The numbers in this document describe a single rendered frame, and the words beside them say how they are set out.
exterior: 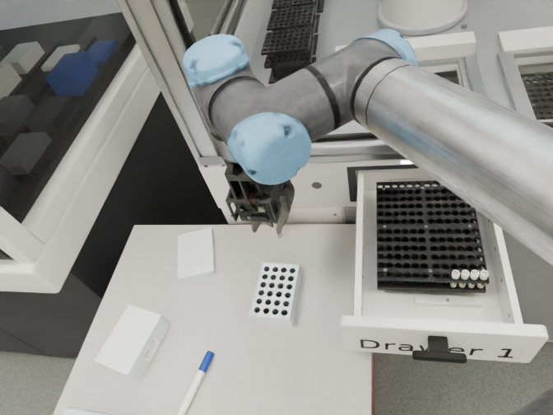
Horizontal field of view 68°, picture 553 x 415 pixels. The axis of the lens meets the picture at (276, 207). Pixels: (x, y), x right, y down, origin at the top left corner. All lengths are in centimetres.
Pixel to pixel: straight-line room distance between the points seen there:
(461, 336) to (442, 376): 94
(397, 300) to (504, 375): 93
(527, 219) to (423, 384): 134
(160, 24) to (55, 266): 60
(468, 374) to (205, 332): 101
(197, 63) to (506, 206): 34
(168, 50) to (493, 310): 70
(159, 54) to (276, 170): 41
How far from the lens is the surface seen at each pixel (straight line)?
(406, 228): 80
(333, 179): 89
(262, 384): 84
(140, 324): 92
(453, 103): 36
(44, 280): 106
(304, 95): 43
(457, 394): 162
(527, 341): 72
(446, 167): 34
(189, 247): 102
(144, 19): 74
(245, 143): 40
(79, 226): 113
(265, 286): 90
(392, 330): 68
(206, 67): 48
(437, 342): 69
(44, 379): 209
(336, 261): 92
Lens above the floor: 155
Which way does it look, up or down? 49 degrees down
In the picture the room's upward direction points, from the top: 18 degrees counter-clockwise
